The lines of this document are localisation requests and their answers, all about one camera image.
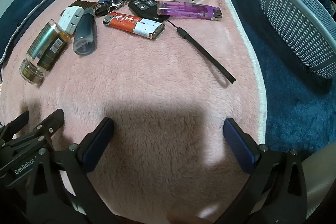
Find brown wooden comb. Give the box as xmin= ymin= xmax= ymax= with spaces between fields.
xmin=61 ymin=0 xmax=95 ymax=17

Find light blue plastic basket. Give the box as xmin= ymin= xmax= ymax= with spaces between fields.
xmin=250 ymin=0 xmax=336 ymax=79

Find dark grey cylindrical bottle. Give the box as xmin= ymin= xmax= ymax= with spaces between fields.
xmin=73 ymin=7 xmax=95 ymax=56

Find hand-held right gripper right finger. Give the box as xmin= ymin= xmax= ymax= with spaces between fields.
xmin=223 ymin=118 xmax=307 ymax=224

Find black remote with wrist strap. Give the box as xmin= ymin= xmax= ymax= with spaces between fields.
xmin=128 ymin=0 xmax=236 ymax=84

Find blue plush blanket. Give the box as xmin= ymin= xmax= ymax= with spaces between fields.
xmin=207 ymin=0 xmax=336 ymax=161

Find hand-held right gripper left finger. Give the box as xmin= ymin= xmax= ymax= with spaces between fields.
xmin=28 ymin=117 xmax=114 ymax=224

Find pink fleece blanket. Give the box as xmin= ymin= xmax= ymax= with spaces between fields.
xmin=0 ymin=0 xmax=268 ymax=224

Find metal keys on keyring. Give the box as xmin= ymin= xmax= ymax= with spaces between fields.
xmin=95 ymin=0 xmax=129 ymax=16

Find purple translucent lighter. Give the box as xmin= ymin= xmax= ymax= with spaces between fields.
xmin=157 ymin=0 xmax=222 ymax=21

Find red and white lighter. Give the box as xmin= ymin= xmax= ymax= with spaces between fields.
xmin=103 ymin=12 xmax=165 ymax=40

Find white plug adapter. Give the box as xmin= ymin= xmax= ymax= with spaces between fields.
xmin=58 ymin=5 xmax=84 ymax=35

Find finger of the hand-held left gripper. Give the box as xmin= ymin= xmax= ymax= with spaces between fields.
xmin=0 ymin=111 xmax=30 ymax=139
xmin=29 ymin=109 xmax=65 ymax=140

